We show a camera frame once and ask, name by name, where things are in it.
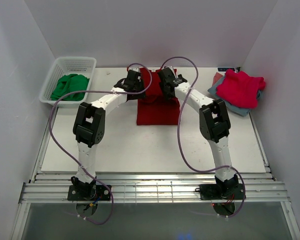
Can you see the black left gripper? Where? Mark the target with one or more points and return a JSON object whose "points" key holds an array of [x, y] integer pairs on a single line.
{"points": [[141, 85]]}

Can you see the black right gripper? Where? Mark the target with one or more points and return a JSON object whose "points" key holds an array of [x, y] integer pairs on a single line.
{"points": [[169, 96]]}

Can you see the dark red t shirt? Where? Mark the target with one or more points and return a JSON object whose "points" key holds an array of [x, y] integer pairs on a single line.
{"points": [[155, 109]]}

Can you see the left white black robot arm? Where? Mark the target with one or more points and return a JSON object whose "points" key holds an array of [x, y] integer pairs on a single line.
{"points": [[89, 130]]}

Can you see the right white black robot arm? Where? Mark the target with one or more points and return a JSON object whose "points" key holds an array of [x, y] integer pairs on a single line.
{"points": [[214, 126]]}

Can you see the salmon folded t shirt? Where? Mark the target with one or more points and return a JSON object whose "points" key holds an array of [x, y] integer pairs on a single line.
{"points": [[217, 79]]}

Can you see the white plastic basket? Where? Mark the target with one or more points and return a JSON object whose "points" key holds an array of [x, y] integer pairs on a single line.
{"points": [[63, 66]]}

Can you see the green t shirt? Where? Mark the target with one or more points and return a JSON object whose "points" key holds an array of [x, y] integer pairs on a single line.
{"points": [[69, 83]]}

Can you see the pink folded t shirt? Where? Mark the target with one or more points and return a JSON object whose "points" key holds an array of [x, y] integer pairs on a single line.
{"points": [[240, 89]]}

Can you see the grey blue folded t shirt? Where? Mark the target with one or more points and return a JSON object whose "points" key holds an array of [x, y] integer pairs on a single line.
{"points": [[237, 110]]}

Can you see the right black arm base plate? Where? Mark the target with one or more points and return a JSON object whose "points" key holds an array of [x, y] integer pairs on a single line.
{"points": [[215, 192]]}

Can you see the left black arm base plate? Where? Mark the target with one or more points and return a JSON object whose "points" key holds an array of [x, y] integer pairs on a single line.
{"points": [[91, 193]]}

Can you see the aluminium frame rails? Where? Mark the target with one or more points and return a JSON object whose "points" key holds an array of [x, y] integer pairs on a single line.
{"points": [[151, 188]]}

